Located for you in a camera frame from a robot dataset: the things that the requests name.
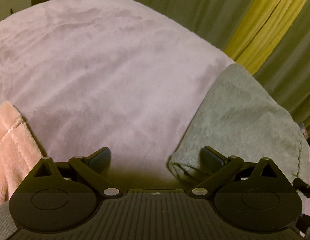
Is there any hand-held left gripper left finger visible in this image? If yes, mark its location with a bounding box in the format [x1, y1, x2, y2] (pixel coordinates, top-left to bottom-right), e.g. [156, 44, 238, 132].
[33, 147, 123, 197]

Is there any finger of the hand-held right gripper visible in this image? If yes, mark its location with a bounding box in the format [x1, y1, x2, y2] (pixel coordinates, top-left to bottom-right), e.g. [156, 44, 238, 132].
[292, 177, 310, 192]

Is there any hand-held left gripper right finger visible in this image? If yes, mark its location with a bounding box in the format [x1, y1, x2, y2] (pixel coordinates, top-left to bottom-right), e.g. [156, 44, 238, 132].
[192, 146, 280, 196]

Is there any grey towel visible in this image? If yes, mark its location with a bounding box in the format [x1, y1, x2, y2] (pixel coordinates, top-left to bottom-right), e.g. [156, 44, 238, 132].
[169, 63, 310, 183]

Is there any pale pink bed blanket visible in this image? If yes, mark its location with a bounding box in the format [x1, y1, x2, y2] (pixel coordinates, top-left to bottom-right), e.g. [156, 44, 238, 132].
[0, 0, 237, 184]

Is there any pink fluffy garment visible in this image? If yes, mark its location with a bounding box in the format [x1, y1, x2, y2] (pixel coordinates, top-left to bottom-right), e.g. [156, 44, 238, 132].
[0, 101, 48, 210]

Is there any grey ribbed garment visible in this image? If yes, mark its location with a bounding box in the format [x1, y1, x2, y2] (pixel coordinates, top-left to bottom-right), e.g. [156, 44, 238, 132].
[0, 200, 20, 232]

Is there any grey-green curtain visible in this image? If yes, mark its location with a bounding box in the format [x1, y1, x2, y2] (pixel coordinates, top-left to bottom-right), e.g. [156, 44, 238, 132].
[32, 0, 267, 55]
[253, 2, 310, 124]

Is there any yellow curtain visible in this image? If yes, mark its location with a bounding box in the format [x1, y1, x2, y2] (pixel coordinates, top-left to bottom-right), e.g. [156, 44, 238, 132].
[224, 0, 310, 75]

